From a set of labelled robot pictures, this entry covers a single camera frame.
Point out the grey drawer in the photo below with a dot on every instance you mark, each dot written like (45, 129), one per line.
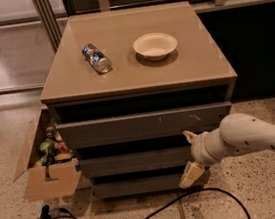
(143, 126)
(136, 162)
(137, 186)

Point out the white paper bowl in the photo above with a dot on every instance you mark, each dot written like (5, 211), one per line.
(155, 46)

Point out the grey top drawer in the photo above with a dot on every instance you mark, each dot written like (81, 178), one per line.
(143, 126)

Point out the grey drawer cabinet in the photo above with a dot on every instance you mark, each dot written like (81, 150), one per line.
(195, 73)

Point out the grey bottom drawer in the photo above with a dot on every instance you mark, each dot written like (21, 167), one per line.
(137, 186)

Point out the blue silver soda can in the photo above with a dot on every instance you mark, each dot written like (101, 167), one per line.
(96, 58)

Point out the toy food items in box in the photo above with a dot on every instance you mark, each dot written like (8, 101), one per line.
(53, 149)

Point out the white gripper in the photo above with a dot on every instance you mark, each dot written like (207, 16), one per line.
(198, 150)

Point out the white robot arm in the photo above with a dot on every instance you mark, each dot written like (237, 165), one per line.
(238, 134)

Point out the cardboard box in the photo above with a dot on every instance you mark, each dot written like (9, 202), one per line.
(44, 183)

